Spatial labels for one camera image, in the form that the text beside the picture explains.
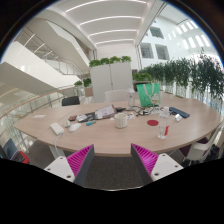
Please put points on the small white gadget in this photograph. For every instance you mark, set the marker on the small white gadget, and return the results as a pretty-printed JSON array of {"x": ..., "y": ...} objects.
[{"x": 67, "y": 123}]

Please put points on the black chair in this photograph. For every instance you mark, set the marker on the black chair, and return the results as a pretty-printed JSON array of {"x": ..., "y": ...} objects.
[{"x": 70, "y": 101}]

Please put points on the blue and red chair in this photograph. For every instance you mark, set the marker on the blue and red chair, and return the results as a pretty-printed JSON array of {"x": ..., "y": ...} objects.
[{"x": 11, "y": 150}]

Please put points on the small white paper sheet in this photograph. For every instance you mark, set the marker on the small white paper sheet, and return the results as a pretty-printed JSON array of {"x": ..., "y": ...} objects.
[{"x": 39, "y": 116}]

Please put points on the white plastic chair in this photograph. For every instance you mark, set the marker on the white plastic chair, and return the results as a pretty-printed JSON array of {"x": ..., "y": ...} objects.
[{"x": 200, "y": 150}]

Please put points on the white card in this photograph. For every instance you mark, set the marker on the white card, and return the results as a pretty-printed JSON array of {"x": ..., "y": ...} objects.
[{"x": 81, "y": 118}]

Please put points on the potted green plants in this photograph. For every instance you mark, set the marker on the potted green plants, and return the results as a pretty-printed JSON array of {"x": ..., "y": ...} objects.
[{"x": 87, "y": 83}]

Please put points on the flat round red coaster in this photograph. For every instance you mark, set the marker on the flat round red coaster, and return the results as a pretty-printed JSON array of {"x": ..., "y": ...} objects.
[{"x": 152, "y": 122}]

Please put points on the small red black case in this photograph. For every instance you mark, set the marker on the small red black case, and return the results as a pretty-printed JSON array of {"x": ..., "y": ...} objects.
[{"x": 72, "y": 118}]

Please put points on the white ribbed mug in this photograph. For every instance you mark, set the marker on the white ribbed mug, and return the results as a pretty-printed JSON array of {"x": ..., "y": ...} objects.
[{"x": 120, "y": 121}]

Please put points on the small blue tube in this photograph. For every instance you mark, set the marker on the small blue tube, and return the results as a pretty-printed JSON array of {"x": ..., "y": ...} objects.
[{"x": 90, "y": 123}]

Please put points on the glass balustrade wooden rail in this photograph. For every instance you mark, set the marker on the glass balustrade wooden rail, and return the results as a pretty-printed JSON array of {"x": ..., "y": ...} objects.
[{"x": 13, "y": 115}]

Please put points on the white power strip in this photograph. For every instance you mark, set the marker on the white power strip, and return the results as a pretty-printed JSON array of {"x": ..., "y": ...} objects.
[{"x": 57, "y": 128}]

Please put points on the dark planter with plants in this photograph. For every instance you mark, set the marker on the dark planter with plants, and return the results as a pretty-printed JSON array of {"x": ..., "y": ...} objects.
[{"x": 141, "y": 77}]

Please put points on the black notebook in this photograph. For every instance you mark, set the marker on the black notebook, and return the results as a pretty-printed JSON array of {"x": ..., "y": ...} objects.
[{"x": 90, "y": 116}]

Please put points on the ceiling light strips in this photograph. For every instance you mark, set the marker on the ceiling light strips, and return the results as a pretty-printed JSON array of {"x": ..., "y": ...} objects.
[{"x": 110, "y": 18}]

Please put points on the colourful sticker sheet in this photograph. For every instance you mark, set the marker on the colourful sticker sheet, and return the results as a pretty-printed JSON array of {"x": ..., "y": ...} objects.
[{"x": 131, "y": 115}]

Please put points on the black power adapter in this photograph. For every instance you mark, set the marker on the black power adapter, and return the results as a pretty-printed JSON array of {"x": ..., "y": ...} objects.
[{"x": 120, "y": 109}]

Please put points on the white cabinet with plants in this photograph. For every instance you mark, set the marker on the white cabinet with plants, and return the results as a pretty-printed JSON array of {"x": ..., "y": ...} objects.
[{"x": 111, "y": 80}]

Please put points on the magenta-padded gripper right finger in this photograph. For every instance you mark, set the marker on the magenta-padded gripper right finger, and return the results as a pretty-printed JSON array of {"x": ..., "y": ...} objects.
[{"x": 165, "y": 165}]

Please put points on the white staircase with railing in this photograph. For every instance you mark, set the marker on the white staircase with railing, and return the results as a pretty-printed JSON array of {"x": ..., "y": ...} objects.
[{"x": 26, "y": 63}]

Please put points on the row of green hedge plants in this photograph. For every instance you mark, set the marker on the row of green hedge plants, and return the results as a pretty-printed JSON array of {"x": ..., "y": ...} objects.
[{"x": 193, "y": 75}]

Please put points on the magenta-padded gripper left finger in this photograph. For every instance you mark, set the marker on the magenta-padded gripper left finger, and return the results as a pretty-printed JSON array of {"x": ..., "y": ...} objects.
[{"x": 61, "y": 166}]

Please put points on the white tissue packet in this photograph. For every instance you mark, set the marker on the white tissue packet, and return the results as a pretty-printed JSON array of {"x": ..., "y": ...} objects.
[{"x": 178, "y": 117}]

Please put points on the green tote bag cat print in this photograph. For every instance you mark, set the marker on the green tote bag cat print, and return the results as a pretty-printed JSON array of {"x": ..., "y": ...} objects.
[{"x": 148, "y": 95}]

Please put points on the white computer mouse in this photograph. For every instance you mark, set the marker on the white computer mouse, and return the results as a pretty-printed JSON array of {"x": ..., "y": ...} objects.
[{"x": 75, "y": 127}]

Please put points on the clear water bottle red label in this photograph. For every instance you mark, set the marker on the clear water bottle red label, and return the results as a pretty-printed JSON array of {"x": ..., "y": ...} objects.
[{"x": 163, "y": 126}]

